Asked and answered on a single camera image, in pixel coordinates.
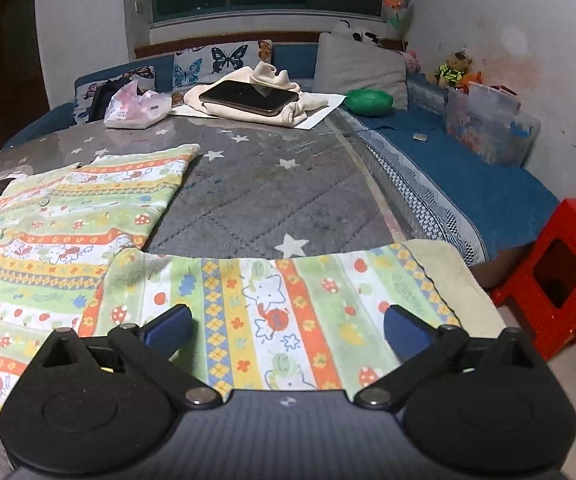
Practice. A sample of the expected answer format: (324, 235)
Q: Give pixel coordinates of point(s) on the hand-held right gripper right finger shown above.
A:
(405, 330)

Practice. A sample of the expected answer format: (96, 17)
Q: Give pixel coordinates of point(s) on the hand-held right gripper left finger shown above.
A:
(168, 329)

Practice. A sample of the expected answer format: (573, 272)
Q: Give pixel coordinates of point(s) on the green patterned children's garment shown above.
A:
(68, 205)

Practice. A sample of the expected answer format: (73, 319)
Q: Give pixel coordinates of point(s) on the red plastic stool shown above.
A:
(542, 280)

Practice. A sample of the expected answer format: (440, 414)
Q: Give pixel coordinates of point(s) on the clear plastic storage box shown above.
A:
(492, 127)

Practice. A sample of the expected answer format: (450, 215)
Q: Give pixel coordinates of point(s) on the pink plastic bag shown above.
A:
(135, 107)

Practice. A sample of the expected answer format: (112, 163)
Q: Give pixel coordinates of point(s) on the green ball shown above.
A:
(367, 101)

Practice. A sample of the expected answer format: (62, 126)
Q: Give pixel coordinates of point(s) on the black backpack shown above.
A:
(102, 102)

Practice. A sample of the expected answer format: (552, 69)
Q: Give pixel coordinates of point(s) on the black smartphone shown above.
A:
(248, 96)

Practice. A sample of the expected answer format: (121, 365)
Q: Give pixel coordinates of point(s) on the small butterfly print cushion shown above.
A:
(138, 74)

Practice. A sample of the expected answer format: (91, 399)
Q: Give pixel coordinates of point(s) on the orange toy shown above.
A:
(471, 81)

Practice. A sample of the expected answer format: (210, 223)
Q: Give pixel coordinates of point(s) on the grey pillow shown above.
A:
(362, 70)

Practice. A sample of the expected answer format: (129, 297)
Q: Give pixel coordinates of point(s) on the brown teddy bear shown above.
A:
(450, 70)

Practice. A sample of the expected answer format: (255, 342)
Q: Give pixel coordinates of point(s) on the pink plush toy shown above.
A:
(411, 61)

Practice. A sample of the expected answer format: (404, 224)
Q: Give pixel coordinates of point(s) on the large butterfly print cushion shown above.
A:
(223, 62)

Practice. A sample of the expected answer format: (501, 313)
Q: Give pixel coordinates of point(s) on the cream cloth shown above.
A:
(268, 75)

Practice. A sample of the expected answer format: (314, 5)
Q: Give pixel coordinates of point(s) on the panda plush toy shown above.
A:
(357, 35)

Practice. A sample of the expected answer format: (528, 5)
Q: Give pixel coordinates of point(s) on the brown wooden door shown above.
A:
(8, 60)

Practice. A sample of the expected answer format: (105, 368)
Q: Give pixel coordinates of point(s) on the colourful pinwheel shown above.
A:
(396, 2)

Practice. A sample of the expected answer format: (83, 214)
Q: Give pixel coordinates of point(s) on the brown wooden rail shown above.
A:
(193, 42)

